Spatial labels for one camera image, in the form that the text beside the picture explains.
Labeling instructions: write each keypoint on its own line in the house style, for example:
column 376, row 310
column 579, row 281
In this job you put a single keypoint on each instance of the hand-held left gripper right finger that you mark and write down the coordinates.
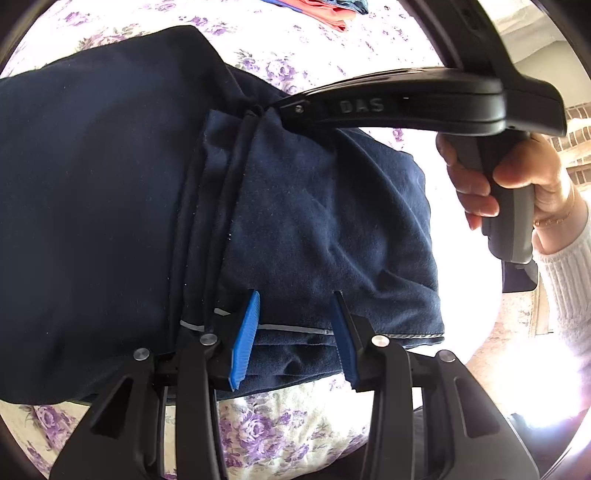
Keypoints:
column 346, row 344

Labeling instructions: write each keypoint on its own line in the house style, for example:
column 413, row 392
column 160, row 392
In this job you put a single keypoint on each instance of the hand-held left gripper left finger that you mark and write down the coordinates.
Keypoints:
column 244, row 341

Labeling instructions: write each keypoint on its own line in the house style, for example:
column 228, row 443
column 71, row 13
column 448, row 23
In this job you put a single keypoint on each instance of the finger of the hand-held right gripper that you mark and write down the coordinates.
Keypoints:
column 369, row 106

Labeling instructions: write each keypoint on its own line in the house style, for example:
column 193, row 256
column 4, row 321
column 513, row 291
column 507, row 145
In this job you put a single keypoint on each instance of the navy blue pants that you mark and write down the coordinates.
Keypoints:
column 115, row 207

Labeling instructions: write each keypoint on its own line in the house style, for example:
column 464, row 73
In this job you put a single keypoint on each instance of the person's right forearm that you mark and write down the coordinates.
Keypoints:
column 568, row 286

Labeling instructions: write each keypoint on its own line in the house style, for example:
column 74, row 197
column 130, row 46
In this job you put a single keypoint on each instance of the person's right hand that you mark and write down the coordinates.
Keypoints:
column 531, row 166

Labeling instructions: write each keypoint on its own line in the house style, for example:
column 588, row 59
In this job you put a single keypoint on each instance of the purple floral bed sheet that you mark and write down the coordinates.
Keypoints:
column 277, row 429

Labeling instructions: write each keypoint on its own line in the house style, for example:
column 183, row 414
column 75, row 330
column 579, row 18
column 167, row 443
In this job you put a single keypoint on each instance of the folded blue jeans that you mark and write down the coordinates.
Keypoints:
column 353, row 5

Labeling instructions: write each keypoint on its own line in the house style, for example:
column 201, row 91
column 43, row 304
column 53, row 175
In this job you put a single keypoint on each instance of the folded red garment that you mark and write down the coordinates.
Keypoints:
column 318, row 14

